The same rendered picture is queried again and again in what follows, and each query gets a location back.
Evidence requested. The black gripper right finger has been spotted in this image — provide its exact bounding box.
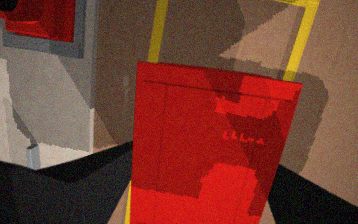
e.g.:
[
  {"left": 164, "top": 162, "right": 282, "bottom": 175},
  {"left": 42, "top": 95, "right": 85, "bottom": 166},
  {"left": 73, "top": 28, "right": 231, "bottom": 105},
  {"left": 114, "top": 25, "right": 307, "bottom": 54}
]
[{"left": 267, "top": 164, "right": 358, "bottom": 224}]

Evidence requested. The yellow flat bar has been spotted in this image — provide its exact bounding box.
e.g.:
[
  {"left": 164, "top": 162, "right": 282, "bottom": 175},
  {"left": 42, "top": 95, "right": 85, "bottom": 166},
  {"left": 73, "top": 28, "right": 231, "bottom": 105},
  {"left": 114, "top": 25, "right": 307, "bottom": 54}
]
[{"left": 125, "top": 0, "right": 320, "bottom": 224}]

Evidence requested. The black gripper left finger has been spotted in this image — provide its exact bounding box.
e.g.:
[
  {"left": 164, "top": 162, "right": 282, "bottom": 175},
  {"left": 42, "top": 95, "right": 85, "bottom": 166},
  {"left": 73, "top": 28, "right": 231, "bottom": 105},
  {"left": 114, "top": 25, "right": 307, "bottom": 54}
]
[{"left": 0, "top": 141, "right": 133, "bottom": 224}]

